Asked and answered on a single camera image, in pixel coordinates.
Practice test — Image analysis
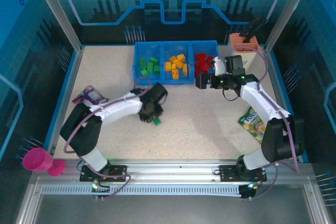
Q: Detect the cream knife block salmon top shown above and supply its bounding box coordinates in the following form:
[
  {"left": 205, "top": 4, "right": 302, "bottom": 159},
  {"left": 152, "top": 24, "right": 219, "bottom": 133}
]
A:
[{"left": 227, "top": 33, "right": 261, "bottom": 77}]

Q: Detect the blue three-compartment bin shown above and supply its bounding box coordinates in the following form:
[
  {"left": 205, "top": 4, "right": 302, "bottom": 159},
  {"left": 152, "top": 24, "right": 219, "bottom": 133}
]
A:
[{"left": 132, "top": 40, "right": 223, "bottom": 86}]

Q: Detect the yellow green snack packet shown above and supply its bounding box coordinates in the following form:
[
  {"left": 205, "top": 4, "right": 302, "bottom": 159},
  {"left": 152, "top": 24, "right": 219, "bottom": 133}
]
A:
[{"left": 238, "top": 107, "right": 267, "bottom": 143}]

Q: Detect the blue table side strip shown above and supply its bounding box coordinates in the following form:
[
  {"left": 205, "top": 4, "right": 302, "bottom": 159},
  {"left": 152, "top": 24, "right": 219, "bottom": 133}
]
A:
[
  {"left": 43, "top": 50, "right": 81, "bottom": 154},
  {"left": 269, "top": 50, "right": 310, "bottom": 163}
]

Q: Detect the purple snack packet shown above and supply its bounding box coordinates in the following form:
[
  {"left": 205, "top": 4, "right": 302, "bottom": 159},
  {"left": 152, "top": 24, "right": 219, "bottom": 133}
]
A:
[{"left": 72, "top": 85, "right": 110, "bottom": 106}]

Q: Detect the thin black gripper wire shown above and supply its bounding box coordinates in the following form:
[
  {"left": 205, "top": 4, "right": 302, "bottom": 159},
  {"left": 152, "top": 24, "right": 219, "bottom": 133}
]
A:
[{"left": 222, "top": 89, "right": 241, "bottom": 102}]

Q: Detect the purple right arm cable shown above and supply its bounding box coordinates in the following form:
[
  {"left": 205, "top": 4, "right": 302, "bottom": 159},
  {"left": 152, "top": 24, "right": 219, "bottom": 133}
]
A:
[{"left": 219, "top": 47, "right": 301, "bottom": 200}]

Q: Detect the aluminium table side rail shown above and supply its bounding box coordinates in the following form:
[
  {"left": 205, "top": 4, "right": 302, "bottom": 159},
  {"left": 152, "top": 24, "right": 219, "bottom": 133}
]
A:
[
  {"left": 48, "top": 47, "right": 85, "bottom": 156},
  {"left": 263, "top": 47, "right": 302, "bottom": 161}
]

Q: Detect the black knife handle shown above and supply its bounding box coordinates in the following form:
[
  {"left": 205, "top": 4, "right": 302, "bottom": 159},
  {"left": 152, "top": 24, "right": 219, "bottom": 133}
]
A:
[{"left": 241, "top": 16, "right": 267, "bottom": 44}]

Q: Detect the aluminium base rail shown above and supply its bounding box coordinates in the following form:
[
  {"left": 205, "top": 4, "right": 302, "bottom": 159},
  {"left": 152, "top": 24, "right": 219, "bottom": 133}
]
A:
[{"left": 52, "top": 158, "right": 314, "bottom": 186}]

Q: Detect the white slotted cable duct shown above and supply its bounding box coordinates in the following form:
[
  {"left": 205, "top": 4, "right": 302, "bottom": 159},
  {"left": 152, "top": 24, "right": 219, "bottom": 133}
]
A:
[{"left": 41, "top": 185, "right": 244, "bottom": 196}]

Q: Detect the aluminium frame post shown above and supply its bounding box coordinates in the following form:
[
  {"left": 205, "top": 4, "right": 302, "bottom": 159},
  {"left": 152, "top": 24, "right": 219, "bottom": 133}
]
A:
[
  {"left": 28, "top": 0, "right": 85, "bottom": 53},
  {"left": 263, "top": 0, "right": 318, "bottom": 51}
]

